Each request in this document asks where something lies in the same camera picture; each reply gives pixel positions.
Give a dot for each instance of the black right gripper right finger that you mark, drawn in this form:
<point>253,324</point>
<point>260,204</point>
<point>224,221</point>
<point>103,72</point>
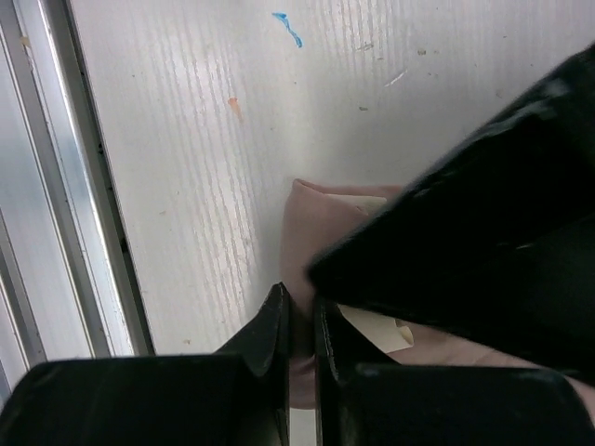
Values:
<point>365,398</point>

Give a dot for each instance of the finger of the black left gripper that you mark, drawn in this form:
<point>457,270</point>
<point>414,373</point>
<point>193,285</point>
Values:
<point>495,242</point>

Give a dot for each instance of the pink underwear cream waistband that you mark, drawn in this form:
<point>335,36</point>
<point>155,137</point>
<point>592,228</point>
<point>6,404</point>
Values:
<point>316,217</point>

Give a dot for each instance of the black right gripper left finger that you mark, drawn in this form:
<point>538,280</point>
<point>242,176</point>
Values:
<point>237,395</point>

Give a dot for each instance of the aluminium table frame rail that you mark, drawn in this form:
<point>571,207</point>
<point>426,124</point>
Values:
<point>68,285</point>

